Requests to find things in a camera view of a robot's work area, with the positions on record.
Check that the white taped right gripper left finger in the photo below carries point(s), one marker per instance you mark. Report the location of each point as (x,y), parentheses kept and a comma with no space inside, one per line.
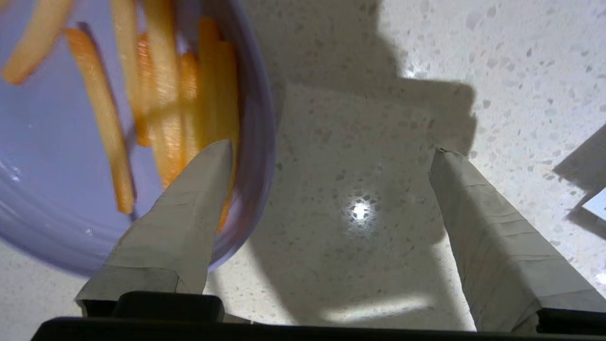
(175,232)

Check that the orange french fry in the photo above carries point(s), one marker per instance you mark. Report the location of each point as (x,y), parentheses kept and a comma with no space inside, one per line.
(102,118)
(35,42)
(191,94)
(220,85)
(125,47)
(163,71)

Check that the purple plate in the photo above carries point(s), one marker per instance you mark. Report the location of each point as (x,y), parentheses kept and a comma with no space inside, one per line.
(42,166)

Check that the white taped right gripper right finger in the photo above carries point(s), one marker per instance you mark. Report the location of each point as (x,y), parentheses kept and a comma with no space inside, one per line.
(492,251)

